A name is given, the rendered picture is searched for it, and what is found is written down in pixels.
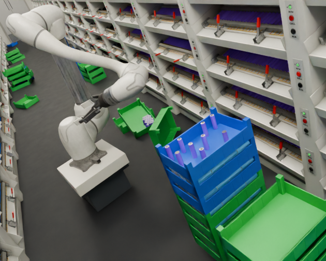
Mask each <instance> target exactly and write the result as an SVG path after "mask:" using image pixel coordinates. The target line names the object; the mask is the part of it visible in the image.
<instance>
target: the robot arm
mask: <svg viewBox="0 0 326 261"><path fill-rule="evenodd" d="M64 24H65V15H64V13H63V11H62V10H61V9H60V8H59V7H57V6H54V5H42V6H39V7H37V8H34V9H32V10H31V11H29V12H27V13H24V14H22V15H21V14H19V13H13V14H11V15H9V16H8V18H7V20H6V26H7V28H8V30H9V31H10V32H11V33H12V34H13V35H14V36H15V37H16V38H17V39H19V40H21V41H22V42H24V43H26V44H28V45H30V46H32V47H34V48H37V49H39V50H42V51H45V52H48V53H51V54H52V56H53V58H54V60H55V62H56V64H57V66H58V68H59V70H60V72H61V74H62V76H63V78H64V80H65V83H66V85H67V87H68V89H69V91H70V93H71V95H72V97H73V99H74V101H75V107H74V110H75V116H72V117H67V118H65V119H64V120H62V121H61V123H60V125H59V127H58V133H59V136H60V139H61V142H62V144H63V146H64V147H65V149H66V151H67V152H68V154H69V155H70V156H71V158H72V160H73V161H72V162H70V163H69V166H70V167H74V168H77V169H79V170H82V172H86V171H87V170H88V169H89V168H90V167H91V166H93V165H94V164H99V163H100V162H101V160H100V159H101V158H102V157H104V156H105V155H107V154H108V153H107V151H102V150H99V149H98V148H97V147H96V145H95V143H94V142H95V140H96V136H97V135H98V134H99V133H100V132H101V131H102V129H103V128H104V127H105V125H106V123H107V121H108V119H109V109H108V107H109V106H114V105H116V104H118V103H120V102H122V101H124V100H128V99H130V98H132V97H134V96H136V95H137V94H139V93H140V92H141V91H142V90H143V89H144V87H145V84H146V82H147V80H148V77H149V72H148V70H147V68H146V67H144V66H143V65H139V64H133V63H126V64H125V63H121V62H119V61H116V60H113V59H110V58H107V57H104V56H100V55H96V54H92V53H88V52H84V51H80V50H77V49H74V48H71V47H69V46H68V44H67V42H66V40H65V38H64V37H65V34H66V33H65V26H64ZM76 62H77V63H82V64H88V65H93V66H98V67H103V68H107V69H110V70H112V71H114V72H116V73H117V74H118V75H119V77H120V79H118V81H117V82H116V83H115V84H114V85H112V86H110V87H109V88H107V89H105V90H104V92H103V93H101V94H96V95H93V96H91V95H90V92H89V90H88V88H87V86H86V84H85V82H84V79H83V77H82V75H81V73H80V71H79V69H78V66H77V64H76Z"/></svg>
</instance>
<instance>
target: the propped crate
mask: <svg viewBox="0 0 326 261"><path fill-rule="evenodd" d="M117 111H118V113H119V116H120V117H121V118H122V120H123V121H124V123H125V124H126V125H127V127H128V128H129V130H130V131H131V132H132V134H133V135H134V136H135V138H136V139H137V138H139V137H140V136H142V135H144V134H146V133H148V131H149V129H150V128H151V126H152V125H150V126H148V127H147V128H146V126H145V125H144V123H143V120H142V119H143V117H145V116H147V115H151V113H150V112H149V111H148V110H147V109H146V107H145V106H144V105H143V103H142V102H141V101H140V99H139V98H137V101H136V102H134V103H132V104H130V105H128V106H126V107H124V108H122V109H121V110H120V108H117ZM151 117H152V118H153V120H155V118H154V117H153V116H152V115H151Z"/></svg>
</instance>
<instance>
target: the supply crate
mask: <svg viewBox="0 0 326 261"><path fill-rule="evenodd" d="M210 112H211V114H214V116H215V119H216V123H217V126H218V129H214V128H213V125H212V122H211V118H210V115H211V114H210V115H208V116H207V117H206V118H204V119H203V120H201V121H200V122H198V123H197V124H196V125H194V126H193V127H191V128H190V129H188V130H187V131H185V132H184V133H182V134H181V135H179V136H178V137H177V138H175V139H174V140H172V141H171V142H170V143H168V144H167V145H169V146H170V149H171V151H172V154H173V156H174V160H172V159H170V158H169V157H168V155H167V152H166V149H165V146H167V145H165V146H164V147H162V145H160V144H157V145H156V146H155V148H156V150H157V153H158V155H159V158H160V160H161V162H162V163H163V164H165V165H166V166H168V167H169V168H171V169H173V170H174V171H176V172H177V173H179V174H180V175H182V176H183V177H185V178H186V179H188V180H189V181H191V182H192V183H194V182H196V181H197V180H198V179H199V178H201V177H202V176H203V175H204V174H206V173H207V172H208V171H210V170H211V169H212V168H213V167H215V166H216V165H217V164H219V163H220V162H221V161H222V160H224V159H225V158H226V157H227V156H229V155H230V154H231V153H233V152H234V151H235V150H236V149H238V148H239V147H240V146H242V145H243V144H244V143H245V142H247V141H248V140H249V139H251V138H252V137H253V136H254V133H253V129H252V125H251V121H250V118H248V117H245V118H244V119H243V120H242V121H241V120H238V119H235V118H232V117H229V116H226V115H223V114H220V113H217V110H216V107H211V108H210ZM201 122H205V124H206V127H207V130H208V133H209V136H208V137H207V141H208V144H209V147H210V149H209V150H205V149H204V150H205V153H206V157H205V158H204V159H202V157H201V154H200V152H199V149H200V148H204V145H203V142H202V139H201V135H202V134H204V133H203V130H202V127H201ZM224 130H226V131H227V134H228V137H229V140H228V141H226V142H224V139H223V135H222V131H224ZM178 138H182V141H183V143H184V146H185V149H186V153H182V151H181V149H180V146H179V143H178V141H177V139H178ZM190 142H192V143H193V144H194V147H195V150H196V153H197V156H198V157H197V158H193V157H192V154H191V151H190V148H189V146H188V144H189V143H190ZM176 151H179V152H180V154H181V157H182V159H183V162H184V163H183V164H184V167H183V166H182V165H180V164H179V163H178V161H177V158H176V156H175V152H176Z"/></svg>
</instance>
